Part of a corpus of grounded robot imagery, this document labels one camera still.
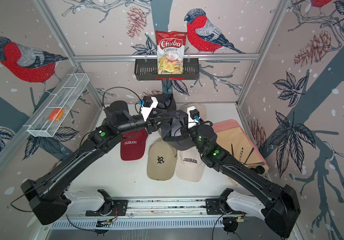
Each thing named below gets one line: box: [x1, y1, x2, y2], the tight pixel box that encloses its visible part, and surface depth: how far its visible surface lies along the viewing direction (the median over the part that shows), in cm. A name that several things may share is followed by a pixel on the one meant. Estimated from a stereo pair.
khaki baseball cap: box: [147, 137, 178, 181], surface depth 87 cm
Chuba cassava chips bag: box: [156, 30, 188, 75], surface depth 87 cm
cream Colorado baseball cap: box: [175, 146, 206, 183], surface depth 87 cm
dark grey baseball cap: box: [161, 110, 195, 150], surface depth 73 cm
